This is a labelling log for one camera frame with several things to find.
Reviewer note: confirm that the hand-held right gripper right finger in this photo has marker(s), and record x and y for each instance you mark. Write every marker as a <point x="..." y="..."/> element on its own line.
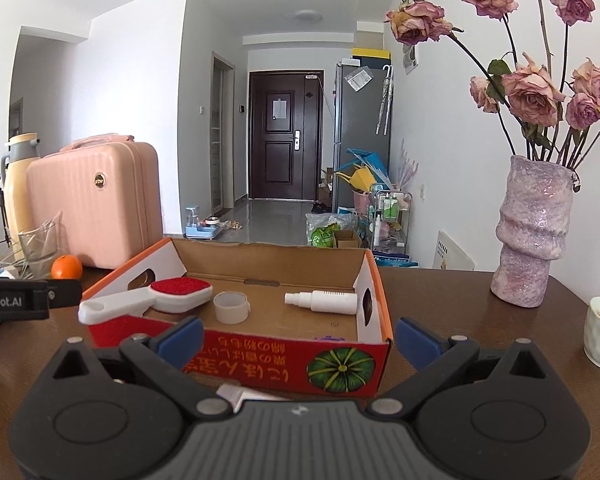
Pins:
<point x="420" y="342"/>

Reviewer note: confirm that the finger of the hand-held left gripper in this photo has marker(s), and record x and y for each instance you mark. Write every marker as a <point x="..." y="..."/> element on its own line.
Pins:
<point x="65" y="292"/>

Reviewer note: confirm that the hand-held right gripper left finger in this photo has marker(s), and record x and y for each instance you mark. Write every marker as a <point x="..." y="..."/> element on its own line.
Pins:
<point x="182" y="341"/>

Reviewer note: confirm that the white lint brush red pad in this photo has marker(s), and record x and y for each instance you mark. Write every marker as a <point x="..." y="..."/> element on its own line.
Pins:
<point x="180" y="287"/>

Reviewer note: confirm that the white round cap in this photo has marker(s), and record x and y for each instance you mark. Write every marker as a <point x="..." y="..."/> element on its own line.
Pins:
<point x="230" y="307"/>

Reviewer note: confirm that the red cardboard box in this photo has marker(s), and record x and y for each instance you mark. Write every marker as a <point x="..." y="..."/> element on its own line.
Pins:
<point x="280" y="355"/>

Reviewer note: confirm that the white spray bottle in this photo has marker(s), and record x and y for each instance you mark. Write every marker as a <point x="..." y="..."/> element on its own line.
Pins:
<point x="325" y="302"/>

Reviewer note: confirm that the orange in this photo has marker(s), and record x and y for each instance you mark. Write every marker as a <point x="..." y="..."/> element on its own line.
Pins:
<point x="66" y="267"/>

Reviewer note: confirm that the clear glass cup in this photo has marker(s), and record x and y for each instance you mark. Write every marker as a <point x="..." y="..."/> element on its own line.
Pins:
<point x="37" y="250"/>

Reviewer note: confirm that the pink suitcase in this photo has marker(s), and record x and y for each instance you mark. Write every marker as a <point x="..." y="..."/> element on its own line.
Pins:
<point x="95" y="200"/>

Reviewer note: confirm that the blue pet water feeder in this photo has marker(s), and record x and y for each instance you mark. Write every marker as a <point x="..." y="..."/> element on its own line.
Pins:
<point x="200" y="229"/>

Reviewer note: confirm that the yellow thermos jug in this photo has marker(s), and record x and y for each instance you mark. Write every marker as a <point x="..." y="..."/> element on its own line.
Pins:
<point x="17" y="185"/>

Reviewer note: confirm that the metal storage cart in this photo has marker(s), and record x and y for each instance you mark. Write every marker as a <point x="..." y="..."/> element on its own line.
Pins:
<point x="390" y="220"/>

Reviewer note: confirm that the green plastic bag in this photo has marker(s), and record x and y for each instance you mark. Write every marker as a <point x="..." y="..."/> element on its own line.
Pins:
<point x="322" y="235"/>

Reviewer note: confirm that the purple ceramic vase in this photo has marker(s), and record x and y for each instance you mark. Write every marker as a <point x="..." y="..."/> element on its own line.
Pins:
<point x="530" y="240"/>

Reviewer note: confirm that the pink bin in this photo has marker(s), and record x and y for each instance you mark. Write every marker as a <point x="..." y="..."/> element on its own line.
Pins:
<point x="361" y="200"/>

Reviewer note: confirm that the pale dried flower bunch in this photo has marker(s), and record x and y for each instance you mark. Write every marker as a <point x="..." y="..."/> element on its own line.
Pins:
<point x="407" y="167"/>

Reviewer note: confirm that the dark brown door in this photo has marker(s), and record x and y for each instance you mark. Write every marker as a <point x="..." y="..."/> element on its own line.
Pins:
<point x="285" y="150"/>

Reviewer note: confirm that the grey refrigerator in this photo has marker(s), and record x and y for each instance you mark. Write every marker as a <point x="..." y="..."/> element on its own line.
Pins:
<point x="360" y="125"/>

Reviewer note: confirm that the white folded umbrella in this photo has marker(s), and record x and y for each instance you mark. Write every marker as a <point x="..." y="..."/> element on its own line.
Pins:
<point x="385" y="105"/>

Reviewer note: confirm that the clear plastic pouch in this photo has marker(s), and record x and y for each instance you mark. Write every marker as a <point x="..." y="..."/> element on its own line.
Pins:
<point x="359" y="80"/>

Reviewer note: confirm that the dried pink roses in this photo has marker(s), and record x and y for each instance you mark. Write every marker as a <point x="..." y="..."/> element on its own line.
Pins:
<point x="530" y="90"/>

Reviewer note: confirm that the yellow box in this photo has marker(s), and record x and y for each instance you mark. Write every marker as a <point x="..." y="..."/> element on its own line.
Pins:
<point x="370" y="53"/>

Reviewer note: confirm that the round ceiling lamp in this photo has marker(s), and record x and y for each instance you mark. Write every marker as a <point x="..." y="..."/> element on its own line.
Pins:
<point x="308" y="15"/>

